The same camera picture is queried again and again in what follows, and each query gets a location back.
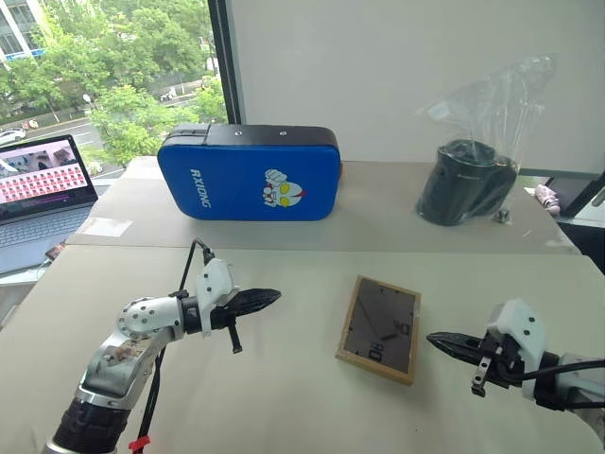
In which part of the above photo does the black roll in plastic bag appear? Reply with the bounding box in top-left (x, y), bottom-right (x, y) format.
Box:
top-left (414, 53), bottom-right (560, 229)

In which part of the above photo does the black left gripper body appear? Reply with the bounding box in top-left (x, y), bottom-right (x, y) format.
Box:
top-left (208, 291), bottom-right (245, 356)

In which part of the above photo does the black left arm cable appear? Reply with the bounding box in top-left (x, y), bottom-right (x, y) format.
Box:
top-left (135, 238), bottom-right (216, 454)

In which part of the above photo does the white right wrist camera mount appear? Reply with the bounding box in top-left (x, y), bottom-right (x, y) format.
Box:
top-left (485, 298), bottom-right (547, 375)

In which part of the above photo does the blue kick pad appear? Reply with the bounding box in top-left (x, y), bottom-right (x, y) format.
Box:
top-left (156, 123), bottom-right (343, 223)

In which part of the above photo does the grey open laptop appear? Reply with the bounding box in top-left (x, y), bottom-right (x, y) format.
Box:
top-left (0, 133), bottom-right (100, 276)

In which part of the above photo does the small pink item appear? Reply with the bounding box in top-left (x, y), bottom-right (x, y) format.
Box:
top-left (534, 183), bottom-right (562, 215)

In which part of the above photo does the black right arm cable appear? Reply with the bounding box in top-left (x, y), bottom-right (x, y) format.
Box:
top-left (518, 358), bottom-right (605, 385)

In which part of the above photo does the black cylindrical device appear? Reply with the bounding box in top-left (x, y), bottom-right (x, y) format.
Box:
top-left (415, 138), bottom-right (519, 228)

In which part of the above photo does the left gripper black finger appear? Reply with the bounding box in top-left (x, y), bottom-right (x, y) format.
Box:
top-left (233, 287), bottom-right (284, 306)
top-left (235, 298), bottom-right (280, 320)

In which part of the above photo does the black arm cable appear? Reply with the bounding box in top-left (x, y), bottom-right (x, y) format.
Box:
top-left (518, 358), bottom-right (605, 385)
top-left (135, 238), bottom-right (216, 454)

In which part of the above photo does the black window frame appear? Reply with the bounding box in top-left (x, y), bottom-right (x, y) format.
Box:
top-left (207, 0), bottom-right (246, 127)

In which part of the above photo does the wooden picture frame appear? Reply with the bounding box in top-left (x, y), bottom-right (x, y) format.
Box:
top-left (335, 274), bottom-right (423, 388)

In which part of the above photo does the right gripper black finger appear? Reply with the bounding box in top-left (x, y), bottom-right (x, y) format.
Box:
top-left (425, 331), bottom-right (485, 351)
top-left (429, 341), bottom-right (484, 366)

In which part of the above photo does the black side desk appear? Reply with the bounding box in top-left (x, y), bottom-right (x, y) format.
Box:
top-left (542, 175), bottom-right (605, 271)

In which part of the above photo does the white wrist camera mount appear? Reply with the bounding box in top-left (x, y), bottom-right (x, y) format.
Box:
top-left (195, 257), bottom-right (235, 339)
top-left (485, 298), bottom-right (547, 375)

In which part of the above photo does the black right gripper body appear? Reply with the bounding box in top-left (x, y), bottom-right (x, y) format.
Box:
top-left (469, 330), bottom-right (527, 397)

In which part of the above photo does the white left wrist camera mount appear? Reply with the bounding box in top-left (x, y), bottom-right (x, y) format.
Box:
top-left (195, 257), bottom-right (235, 339)

